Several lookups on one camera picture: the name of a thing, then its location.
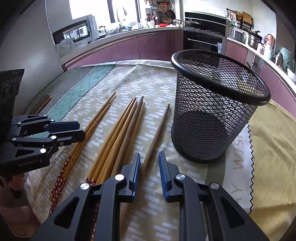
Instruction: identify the wooden chopstick bundle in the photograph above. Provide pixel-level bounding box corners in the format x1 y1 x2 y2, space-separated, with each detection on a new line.
92 97 144 185
91 97 138 186
85 97 135 186
111 96 144 176

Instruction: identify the dark wooden chopstick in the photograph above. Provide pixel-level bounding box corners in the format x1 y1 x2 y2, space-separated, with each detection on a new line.
119 104 170 233

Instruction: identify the kitchen window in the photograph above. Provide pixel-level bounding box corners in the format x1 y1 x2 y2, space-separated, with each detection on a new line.
69 0 147 25

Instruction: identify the left hand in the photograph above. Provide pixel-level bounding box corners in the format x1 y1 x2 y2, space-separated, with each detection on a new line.
1 174 40 240

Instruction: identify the patterned tablecloth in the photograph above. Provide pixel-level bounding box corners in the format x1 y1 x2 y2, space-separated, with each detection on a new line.
44 60 295 240

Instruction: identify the clear plastic bag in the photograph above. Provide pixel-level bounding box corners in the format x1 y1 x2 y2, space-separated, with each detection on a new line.
55 39 88 58

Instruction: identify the black mesh utensil cup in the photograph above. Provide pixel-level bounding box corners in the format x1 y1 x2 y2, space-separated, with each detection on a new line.
171 50 271 163

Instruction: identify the silver countertop microwave oven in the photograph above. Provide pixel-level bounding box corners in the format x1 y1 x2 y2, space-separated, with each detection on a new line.
52 15 99 44

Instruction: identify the pink lower cabinets right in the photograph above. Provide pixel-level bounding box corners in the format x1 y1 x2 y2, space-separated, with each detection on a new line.
225 38 295 116

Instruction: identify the black built-in oven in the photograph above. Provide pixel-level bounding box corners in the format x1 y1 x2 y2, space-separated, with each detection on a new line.
183 30 227 55

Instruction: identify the silver rice cooker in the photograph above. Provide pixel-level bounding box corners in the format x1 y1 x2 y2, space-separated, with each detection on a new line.
230 29 247 44

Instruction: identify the steel stock pot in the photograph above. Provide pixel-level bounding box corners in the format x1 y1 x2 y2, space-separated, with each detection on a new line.
248 35 262 50

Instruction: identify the black range hood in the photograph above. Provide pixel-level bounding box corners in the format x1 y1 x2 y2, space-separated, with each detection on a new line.
185 12 226 36

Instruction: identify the black camera box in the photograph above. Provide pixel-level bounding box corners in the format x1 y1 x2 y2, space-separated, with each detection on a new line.
0 69 25 140

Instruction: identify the black wall shelf rack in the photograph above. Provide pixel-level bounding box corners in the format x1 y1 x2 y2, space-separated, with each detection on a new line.
225 8 254 30

